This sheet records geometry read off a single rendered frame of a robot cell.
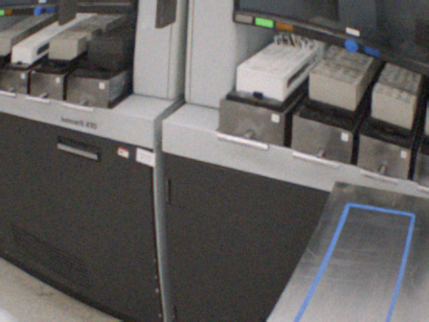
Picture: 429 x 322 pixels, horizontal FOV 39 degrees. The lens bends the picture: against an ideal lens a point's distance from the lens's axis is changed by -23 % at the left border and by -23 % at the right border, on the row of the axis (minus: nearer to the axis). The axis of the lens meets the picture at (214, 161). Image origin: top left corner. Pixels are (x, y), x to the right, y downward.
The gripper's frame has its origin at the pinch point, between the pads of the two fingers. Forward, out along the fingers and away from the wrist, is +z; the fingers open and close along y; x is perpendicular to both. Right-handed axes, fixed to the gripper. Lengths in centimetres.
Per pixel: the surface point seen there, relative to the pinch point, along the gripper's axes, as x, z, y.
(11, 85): 66, 44, -82
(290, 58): 83, 34, -8
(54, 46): 73, 34, -69
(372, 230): 31, 38, 25
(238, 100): 67, 39, -13
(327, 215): 33, 38, 16
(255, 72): 70, 34, -11
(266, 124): 66, 42, -7
